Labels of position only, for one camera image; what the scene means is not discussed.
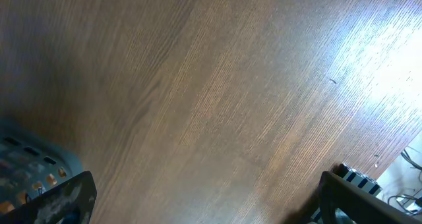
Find grey plastic shopping basket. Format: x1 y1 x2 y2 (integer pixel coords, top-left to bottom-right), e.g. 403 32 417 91
1 123 83 215

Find cables on floor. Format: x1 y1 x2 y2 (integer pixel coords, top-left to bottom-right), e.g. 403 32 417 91
387 148 422 217

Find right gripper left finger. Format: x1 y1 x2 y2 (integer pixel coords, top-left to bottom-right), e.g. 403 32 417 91
1 171 97 224

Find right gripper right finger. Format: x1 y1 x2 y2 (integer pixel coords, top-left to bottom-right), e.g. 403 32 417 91
318 171 420 224

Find metal base rail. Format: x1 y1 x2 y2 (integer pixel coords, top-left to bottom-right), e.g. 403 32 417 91
308 163 382 224

